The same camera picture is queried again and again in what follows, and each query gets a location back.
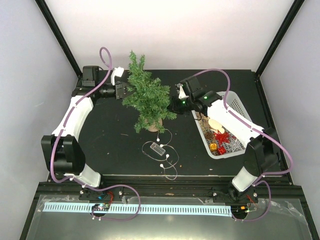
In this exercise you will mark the light blue slotted cable duct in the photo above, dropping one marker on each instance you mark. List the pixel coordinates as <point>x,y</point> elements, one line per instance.
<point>143,209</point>

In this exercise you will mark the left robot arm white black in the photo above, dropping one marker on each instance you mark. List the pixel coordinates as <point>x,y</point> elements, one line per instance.
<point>64,158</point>

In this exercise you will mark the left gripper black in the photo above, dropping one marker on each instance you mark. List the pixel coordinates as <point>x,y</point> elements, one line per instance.
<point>120,90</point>

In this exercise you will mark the wooden snowman ornament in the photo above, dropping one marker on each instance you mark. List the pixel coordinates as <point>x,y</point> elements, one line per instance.
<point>216,127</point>

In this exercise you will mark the red gift box ornament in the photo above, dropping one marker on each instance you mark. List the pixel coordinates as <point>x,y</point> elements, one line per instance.
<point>221,150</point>

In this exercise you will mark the small green christmas tree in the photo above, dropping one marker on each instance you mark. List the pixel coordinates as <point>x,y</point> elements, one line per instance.
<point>148,96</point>

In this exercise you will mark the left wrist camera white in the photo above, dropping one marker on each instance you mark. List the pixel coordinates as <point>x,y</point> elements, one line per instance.
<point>117,72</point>

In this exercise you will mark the white plastic basket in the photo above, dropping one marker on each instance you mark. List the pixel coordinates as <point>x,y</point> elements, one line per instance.
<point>201,122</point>

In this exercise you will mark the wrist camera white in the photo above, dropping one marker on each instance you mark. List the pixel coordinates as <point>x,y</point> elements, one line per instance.
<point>181,93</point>
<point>117,72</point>

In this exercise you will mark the pine cone ornament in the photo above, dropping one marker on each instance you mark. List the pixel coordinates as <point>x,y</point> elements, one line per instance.
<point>210,136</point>

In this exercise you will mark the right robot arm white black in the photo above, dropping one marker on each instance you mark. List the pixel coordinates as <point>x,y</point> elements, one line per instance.
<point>261,145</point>

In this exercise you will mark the silver star ornament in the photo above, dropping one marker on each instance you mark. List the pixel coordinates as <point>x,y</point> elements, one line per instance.
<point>235,145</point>

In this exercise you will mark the gold gift box ornament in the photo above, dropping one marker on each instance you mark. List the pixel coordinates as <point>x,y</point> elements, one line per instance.
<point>213,147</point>

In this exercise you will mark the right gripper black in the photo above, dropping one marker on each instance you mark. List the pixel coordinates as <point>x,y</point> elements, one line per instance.
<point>173,106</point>

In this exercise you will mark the red foil star ornament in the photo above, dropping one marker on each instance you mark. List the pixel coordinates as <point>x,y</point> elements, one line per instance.
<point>222,137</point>

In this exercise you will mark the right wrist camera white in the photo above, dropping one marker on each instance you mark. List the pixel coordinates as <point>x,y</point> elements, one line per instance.
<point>181,93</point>

